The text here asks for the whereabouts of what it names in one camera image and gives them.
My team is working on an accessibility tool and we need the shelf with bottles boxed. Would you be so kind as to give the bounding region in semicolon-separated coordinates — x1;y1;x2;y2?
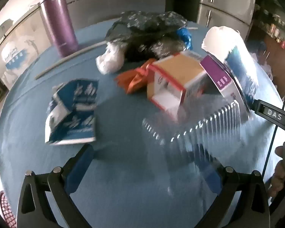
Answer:
254;2;285;60

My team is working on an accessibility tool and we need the person's right hand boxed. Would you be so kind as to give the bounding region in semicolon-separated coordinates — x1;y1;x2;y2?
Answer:
267;146;285;203

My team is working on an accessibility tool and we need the orange plastic wrapper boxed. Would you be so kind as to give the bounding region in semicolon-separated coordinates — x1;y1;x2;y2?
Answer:
114;59;156;94

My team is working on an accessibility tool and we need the white teal plastic packet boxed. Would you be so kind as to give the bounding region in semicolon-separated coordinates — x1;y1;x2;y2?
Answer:
201;26;259;112

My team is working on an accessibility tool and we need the blue tablecloth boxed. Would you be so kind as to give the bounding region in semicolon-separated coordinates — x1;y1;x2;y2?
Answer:
0;20;285;228

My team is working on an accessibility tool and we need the long white stick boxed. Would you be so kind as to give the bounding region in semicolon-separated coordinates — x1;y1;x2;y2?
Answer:
35;26;198;80

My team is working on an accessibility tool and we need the purple white small box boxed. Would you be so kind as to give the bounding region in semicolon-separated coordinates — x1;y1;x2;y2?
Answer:
199;55;235;98

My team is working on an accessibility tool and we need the dark plastic bag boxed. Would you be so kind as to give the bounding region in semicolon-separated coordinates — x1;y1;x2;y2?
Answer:
104;11;189;63

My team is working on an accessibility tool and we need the red white cardboard box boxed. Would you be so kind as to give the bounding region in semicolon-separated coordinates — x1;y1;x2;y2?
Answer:
146;52;219;121

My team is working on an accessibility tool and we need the white chest freezer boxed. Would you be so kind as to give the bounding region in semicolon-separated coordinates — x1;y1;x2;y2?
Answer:
0;3;54;89

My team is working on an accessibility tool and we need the silver refrigerator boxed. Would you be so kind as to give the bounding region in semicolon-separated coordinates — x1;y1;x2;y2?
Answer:
196;0;257;32

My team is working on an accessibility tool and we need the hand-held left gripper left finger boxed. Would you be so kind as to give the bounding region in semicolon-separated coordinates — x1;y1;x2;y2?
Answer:
16;144;95;228

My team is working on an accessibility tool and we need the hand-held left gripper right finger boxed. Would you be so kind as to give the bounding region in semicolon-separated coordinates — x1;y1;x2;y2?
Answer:
195;145;271;228

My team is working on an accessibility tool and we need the clear plastic container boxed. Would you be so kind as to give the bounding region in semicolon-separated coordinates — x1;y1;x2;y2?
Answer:
142;98;250;169

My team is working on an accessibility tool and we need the blue plastic bag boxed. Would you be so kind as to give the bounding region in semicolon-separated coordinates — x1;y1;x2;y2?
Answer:
176;27;193;50

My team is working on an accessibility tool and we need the purple thermos bottle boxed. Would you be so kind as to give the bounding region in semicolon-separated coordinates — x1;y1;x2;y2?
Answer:
39;0;79;58

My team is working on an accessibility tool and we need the red plastic basket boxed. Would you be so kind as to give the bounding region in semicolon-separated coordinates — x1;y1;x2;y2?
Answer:
0;191;17;228

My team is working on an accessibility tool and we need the white plastic bag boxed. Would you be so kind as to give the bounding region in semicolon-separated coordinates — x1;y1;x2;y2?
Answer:
96;41;125;74

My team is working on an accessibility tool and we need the blue white paper packet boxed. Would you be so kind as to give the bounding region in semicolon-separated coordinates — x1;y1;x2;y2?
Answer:
45;78;99;145

